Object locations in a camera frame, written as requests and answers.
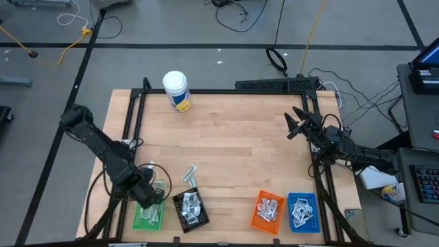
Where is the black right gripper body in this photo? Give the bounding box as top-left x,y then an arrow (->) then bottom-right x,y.
303,115 -> 332,142

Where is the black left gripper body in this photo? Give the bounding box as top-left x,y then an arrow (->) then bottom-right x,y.
137,185 -> 165,210

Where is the black plastic basket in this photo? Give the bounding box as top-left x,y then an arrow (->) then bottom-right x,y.
171,187 -> 210,234

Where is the orange plastic basket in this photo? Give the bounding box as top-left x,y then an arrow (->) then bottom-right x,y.
250,189 -> 286,236

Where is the green plastic basket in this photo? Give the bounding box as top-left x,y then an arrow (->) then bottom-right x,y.
132,190 -> 166,231

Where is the black perforated bar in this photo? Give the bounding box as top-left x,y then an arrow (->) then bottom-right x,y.
235,75 -> 321,93

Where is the grey phone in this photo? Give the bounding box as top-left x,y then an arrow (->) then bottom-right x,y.
344,207 -> 364,237

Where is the lying wipes canister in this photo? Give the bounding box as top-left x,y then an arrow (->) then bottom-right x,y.
381,183 -> 407,203

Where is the blue plastic basket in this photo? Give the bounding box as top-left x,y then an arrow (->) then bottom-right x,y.
287,192 -> 321,235

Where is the grey desk top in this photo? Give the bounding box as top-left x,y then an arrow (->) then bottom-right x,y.
396,63 -> 439,154

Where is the black device with labels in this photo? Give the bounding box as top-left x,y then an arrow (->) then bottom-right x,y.
407,67 -> 439,96

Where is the white-lidded wipes canister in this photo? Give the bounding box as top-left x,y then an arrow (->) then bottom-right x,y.
162,70 -> 192,113

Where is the black keyboard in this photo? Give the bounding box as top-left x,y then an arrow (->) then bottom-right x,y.
410,164 -> 439,204

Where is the monitor with blue screen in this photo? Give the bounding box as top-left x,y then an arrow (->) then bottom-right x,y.
411,36 -> 439,69

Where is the grey desk with keyboard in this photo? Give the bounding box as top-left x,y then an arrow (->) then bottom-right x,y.
396,147 -> 439,236

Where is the black chair base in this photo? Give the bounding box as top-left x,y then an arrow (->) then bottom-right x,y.
0,105 -> 14,127

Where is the grey floor object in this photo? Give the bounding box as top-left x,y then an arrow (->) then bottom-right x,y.
91,0 -> 133,10

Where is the long grey floor bar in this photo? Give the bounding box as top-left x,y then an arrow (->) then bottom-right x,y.
8,0 -> 73,8

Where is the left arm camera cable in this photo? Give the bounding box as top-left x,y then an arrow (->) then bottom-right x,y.
137,163 -> 172,203

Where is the white cable by table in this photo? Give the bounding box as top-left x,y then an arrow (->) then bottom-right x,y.
322,81 -> 343,110

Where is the black cable bundle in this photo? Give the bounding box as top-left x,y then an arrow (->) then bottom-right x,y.
307,67 -> 409,133

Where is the black coiled floor cable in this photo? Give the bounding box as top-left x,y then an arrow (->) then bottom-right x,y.
265,0 -> 289,78

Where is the yellow straight floor cable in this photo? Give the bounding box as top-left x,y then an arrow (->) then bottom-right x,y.
300,0 -> 327,76

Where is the black tangled floor cable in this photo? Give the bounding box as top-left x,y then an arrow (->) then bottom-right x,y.
204,0 -> 269,34

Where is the black looped floor cable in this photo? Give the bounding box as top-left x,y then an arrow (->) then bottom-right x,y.
89,0 -> 123,39

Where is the yellow floor cable with plug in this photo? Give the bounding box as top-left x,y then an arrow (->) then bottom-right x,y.
0,25 -> 93,67

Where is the white floor cable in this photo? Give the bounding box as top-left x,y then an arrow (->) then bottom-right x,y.
56,0 -> 91,29

